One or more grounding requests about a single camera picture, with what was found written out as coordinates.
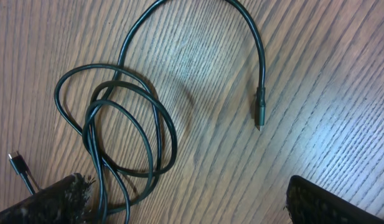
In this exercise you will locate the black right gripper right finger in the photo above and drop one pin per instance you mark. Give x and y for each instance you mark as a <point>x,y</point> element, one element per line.
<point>307,203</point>

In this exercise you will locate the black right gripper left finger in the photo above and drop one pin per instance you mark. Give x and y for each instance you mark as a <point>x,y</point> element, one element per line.
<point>63,202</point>

